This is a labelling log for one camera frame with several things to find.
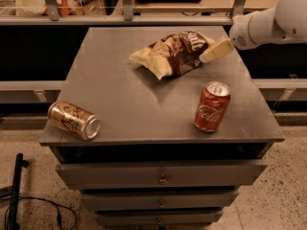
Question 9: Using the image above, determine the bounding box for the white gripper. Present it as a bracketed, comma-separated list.
[200, 11, 257, 63]

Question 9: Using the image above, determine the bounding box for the orange soda can lying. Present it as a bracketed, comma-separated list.
[47, 101, 101, 141]

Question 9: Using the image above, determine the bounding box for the black floor cable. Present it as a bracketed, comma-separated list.
[0, 195, 79, 230]

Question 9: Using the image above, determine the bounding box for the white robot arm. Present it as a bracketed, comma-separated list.
[200, 0, 307, 63]

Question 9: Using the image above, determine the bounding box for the brown chip bag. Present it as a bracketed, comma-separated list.
[130, 31, 214, 80]

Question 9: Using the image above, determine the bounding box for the black stand pole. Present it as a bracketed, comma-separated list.
[5, 153, 29, 230]

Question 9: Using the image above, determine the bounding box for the red coke can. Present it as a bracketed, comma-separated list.
[194, 81, 230, 132]

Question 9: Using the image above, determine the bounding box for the metal railing frame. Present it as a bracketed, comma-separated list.
[0, 0, 286, 27]

